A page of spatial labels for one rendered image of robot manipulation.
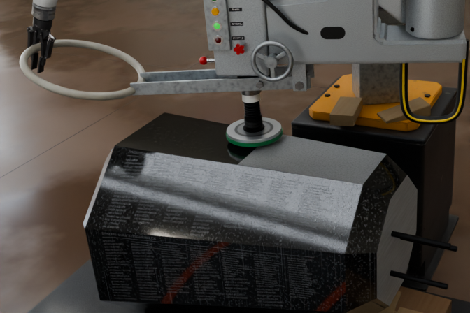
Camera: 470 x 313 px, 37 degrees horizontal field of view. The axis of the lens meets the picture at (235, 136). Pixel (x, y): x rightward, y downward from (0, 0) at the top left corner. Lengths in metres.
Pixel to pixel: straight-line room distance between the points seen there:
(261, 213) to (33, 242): 1.81
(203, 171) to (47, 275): 1.34
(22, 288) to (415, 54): 2.20
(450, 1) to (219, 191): 1.02
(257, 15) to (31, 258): 1.99
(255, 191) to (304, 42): 0.55
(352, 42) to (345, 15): 0.10
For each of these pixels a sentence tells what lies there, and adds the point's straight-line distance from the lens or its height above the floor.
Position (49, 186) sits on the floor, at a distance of 4.52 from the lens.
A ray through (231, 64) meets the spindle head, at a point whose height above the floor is 1.20.
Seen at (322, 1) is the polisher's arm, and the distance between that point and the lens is 2.41.
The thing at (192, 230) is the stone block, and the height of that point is 0.66.
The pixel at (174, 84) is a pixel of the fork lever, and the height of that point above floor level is 1.11.
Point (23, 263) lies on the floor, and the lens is 3.83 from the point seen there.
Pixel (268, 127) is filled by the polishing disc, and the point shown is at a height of 0.90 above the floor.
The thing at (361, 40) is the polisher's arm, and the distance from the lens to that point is 2.43.
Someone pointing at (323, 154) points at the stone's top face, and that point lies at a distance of 2.59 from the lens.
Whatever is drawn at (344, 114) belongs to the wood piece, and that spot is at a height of 0.83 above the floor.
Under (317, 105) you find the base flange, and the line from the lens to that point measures 3.18.
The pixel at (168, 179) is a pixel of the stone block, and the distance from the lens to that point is 2.66.
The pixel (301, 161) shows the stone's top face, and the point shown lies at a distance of 2.55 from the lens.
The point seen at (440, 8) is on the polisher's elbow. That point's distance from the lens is 2.40.
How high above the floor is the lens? 2.03
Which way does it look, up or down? 25 degrees down
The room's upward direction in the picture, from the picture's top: 6 degrees counter-clockwise
